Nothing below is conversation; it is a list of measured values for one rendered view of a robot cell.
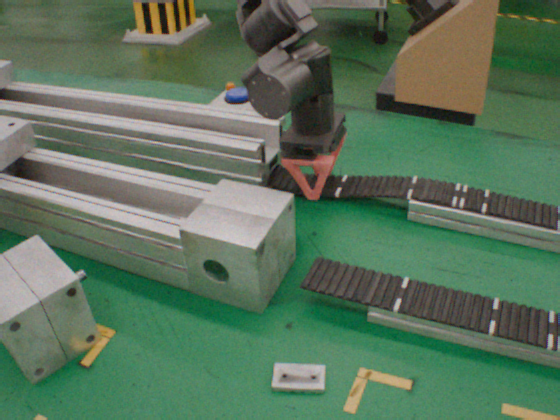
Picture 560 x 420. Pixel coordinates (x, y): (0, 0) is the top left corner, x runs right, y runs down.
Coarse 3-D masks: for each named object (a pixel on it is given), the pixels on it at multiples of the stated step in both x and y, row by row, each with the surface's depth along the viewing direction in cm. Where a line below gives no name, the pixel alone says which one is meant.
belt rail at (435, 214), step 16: (416, 208) 70; (432, 208) 69; (448, 208) 68; (432, 224) 70; (448, 224) 69; (464, 224) 68; (480, 224) 67; (496, 224) 66; (512, 224) 65; (528, 224) 65; (512, 240) 66; (528, 240) 65; (544, 240) 65
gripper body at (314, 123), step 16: (320, 96) 67; (304, 112) 68; (320, 112) 68; (336, 112) 75; (288, 128) 72; (304, 128) 70; (320, 128) 70; (336, 128) 71; (288, 144) 69; (304, 144) 68; (320, 144) 68
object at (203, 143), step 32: (32, 96) 94; (64, 96) 91; (96, 96) 89; (128, 96) 88; (64, 128) 85; (96, 128) 81; (128, 128) 79; (160, 128) 77; (192, 128) 77; (224, 128) 81; (256, 128) 78; (128, 160) 82; (160, 160) 81; (192, 160) 77; (224, 160) 75; (256, 160) 74
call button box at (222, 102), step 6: (222, 96) 91; (216, 102) 89; (222, 102) 89; (228, 102) 88; (234, 102) 88; (240, 102) 88; (246, 102) 88; (228, 108) 87; (234, 108) 87; (240, 108) 87; (246, 108) 87; (252, 108) 87
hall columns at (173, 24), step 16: (144, 0) 362; (160, 0) 358; (176, 0) 363; (192, 0) 382; (144, 16) 371; (160, 16) 366; (176, 16) 368; (192, 16) 388; (144, 32) 379; (160, 32) 374; (176, 32) 373
